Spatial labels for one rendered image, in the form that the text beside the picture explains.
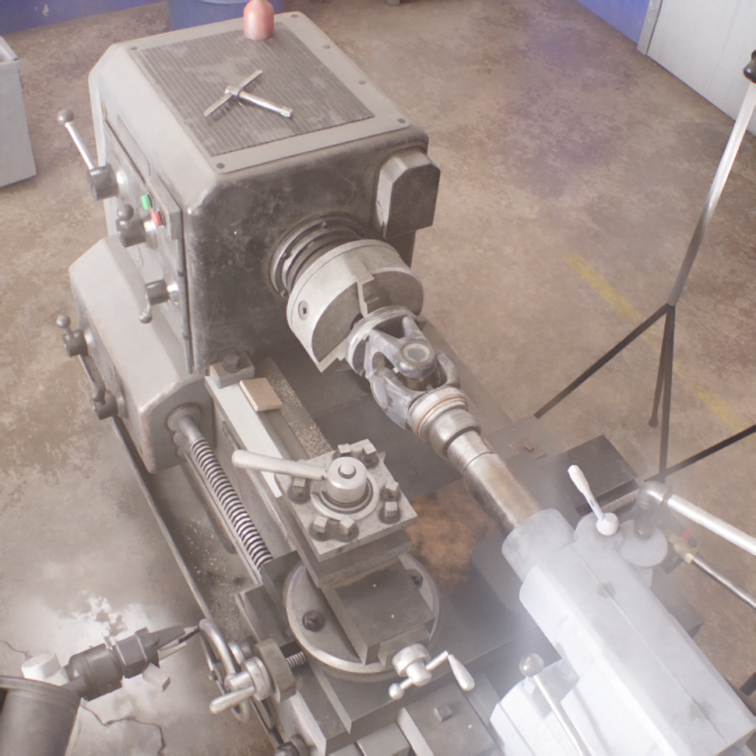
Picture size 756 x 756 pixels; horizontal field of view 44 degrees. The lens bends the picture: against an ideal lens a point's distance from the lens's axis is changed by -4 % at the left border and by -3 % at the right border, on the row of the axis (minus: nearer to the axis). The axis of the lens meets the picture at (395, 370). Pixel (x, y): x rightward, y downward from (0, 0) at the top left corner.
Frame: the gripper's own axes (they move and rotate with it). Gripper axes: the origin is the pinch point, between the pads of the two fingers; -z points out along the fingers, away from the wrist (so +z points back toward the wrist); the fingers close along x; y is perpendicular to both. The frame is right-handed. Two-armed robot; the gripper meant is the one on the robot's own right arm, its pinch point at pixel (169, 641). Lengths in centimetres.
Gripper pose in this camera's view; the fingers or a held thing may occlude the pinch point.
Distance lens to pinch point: 185.8
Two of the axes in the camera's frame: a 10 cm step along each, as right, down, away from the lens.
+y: -4.9, -7.5, 4.4
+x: 1.7, -5.8, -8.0
